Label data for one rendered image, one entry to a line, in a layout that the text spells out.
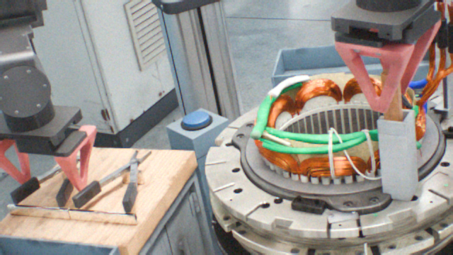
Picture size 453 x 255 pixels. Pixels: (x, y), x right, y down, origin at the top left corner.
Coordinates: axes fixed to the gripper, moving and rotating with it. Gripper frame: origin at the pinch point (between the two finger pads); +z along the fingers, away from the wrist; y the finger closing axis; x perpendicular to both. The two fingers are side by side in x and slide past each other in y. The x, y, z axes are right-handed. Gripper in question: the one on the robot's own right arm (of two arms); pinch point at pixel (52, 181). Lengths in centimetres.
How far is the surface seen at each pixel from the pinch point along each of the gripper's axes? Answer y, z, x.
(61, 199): 3.7, -0.5, -3.7
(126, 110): -105, 104, 178
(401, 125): 42.5, -11.3, -0.3
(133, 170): 9.9, -0.4, 3.2
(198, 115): 9.1, 5.2, 24.8
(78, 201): 6.0, -0.4, -3.6
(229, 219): 23.6, 2.0, -1.1
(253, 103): -59, 122, 219
